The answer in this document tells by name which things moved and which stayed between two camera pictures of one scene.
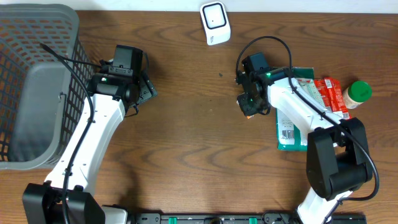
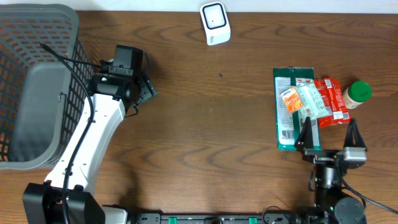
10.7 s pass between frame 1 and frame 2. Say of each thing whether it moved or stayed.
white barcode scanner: stayed
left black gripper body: stayed
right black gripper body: moved
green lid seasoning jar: stayed
